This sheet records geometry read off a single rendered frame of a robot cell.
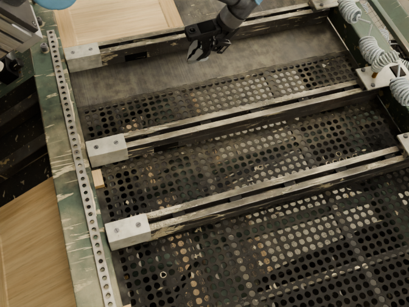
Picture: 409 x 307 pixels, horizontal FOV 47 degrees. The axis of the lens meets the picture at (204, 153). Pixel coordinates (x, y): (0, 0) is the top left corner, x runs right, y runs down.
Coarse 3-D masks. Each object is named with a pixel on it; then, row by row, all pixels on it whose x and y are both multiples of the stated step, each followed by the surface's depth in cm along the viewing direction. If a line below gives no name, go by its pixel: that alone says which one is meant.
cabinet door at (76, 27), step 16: (80, 0) 196; (96, 0) 197; (112, 0) 197; (128, 0) 198; (144, 0) 199; (160, 0) 199; (64, 16) 190; (80, 16) 191; (96, 16) 192; (112, 16) 192; (128, 16) 193; (144, 16) 193; (160, 16) 194; (176, 16) 194; (64, 32) 186; (80, 32) 187; (96, 32) 187; (112, 32) 188; (128, 32) 188; (144, 32) 188
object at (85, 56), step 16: (320, 0) 191; (336, 0) 192; (256, 16) 190; (272, 16) 190; (288, 16) 190; (304, 16) 193; (320, 16) 196; (160, 32) 182; (176, 32) 183; (240, 32) 189; (256, 32) 192; (64, 48) 174; (80, 48) 175; (96, 48) 175; (112, 48) 176; (128, 48) 177; (144, 48) 179; (160, 48) 182; (176, 48) 185; (80, 64) 175; (96, 64) 178
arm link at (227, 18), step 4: (224, 8) 145; (220, 12) 147; (224, 12) 145; (228, 12) 144; (220, 16) 146; (224, 16) 145; (228, 16) 144; (232, 16) 144; (224, 20) 145; (228, 20) 145; (232, 20) 144; (236, 20) 144; (240, 20) 145; (244, 20) 146; (228, 24) 146; (232, 24) 146; (236, 24) 146; (240, 24) 148; (232, 28) 147; (236, 28) 148
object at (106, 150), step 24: (360, 72) 172; (384, 72) 172; (408, 72) 173; (288, 96) 169; (312, 96) 171; (336, 96) 170; (360, 96) 174; (192, 120) 161; (216, 120) 164; (240, 120) 162; (264, 120) 167; (96, 144) 153; (120, 144) 154; (144, 144) 155; (168, 144) 160
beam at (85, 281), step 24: (48, 24) 183; (48, 72) 171; (48, 96) 165; (72, 96) 166; (48, 120) 160; (48, 144) 155; (72, 168) 151; (72, 192) 147; (96, 192) 153; (72, 216) 142; (96, 216) 143; (72, 240) 139; (72, 264) 135; (96, 288) 132
